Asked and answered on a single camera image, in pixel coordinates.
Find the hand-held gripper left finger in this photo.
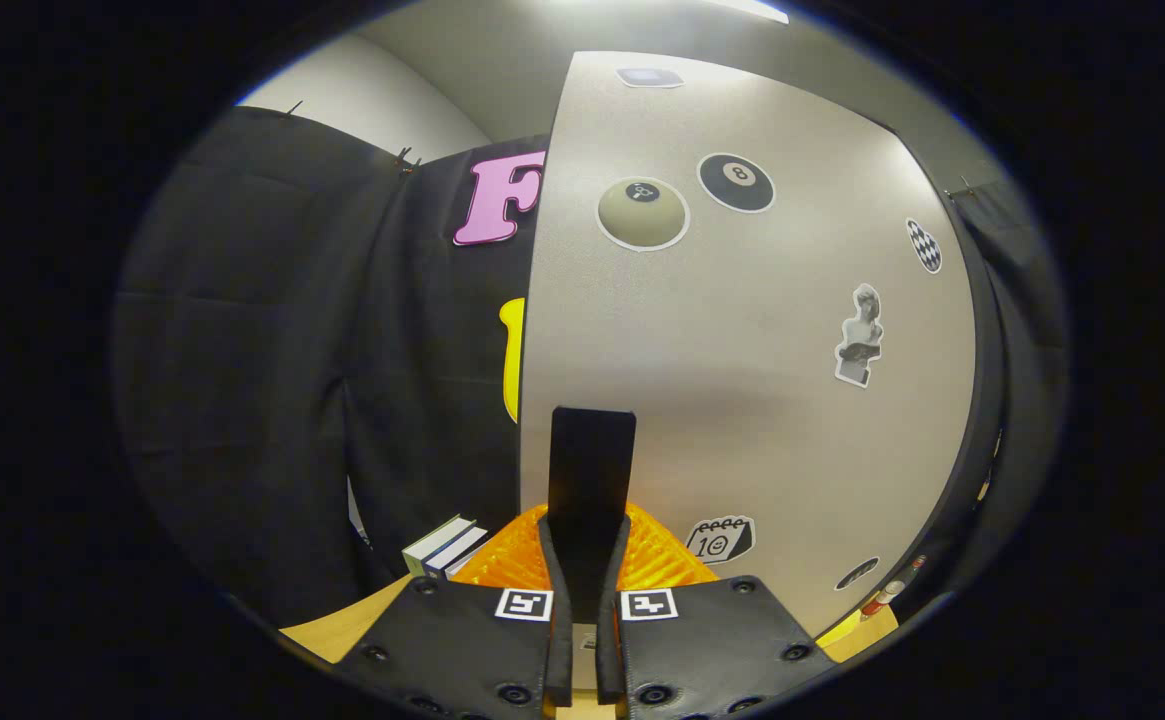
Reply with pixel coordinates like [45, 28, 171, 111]
[337, 505, 575, 720]

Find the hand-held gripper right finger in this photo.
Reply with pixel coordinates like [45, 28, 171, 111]
[594, 503, 838, 720]

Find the black cabinet door handle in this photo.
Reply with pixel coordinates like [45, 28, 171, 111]
[547, 406, 637, 626]

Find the light grey shoe cabinet door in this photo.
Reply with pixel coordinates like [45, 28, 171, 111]
[517, 50, 979, 641]

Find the dark blue book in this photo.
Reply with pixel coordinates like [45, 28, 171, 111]
[422, 525, 488, 579]

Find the small red capped bottle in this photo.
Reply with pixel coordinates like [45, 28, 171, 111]
[860, 580, 908, 617]

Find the black backdrop cloth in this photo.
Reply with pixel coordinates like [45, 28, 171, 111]
[112, 105, 1073, 626]

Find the large ceiling light panel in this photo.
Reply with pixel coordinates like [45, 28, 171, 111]
[562, 0, 791, 25]

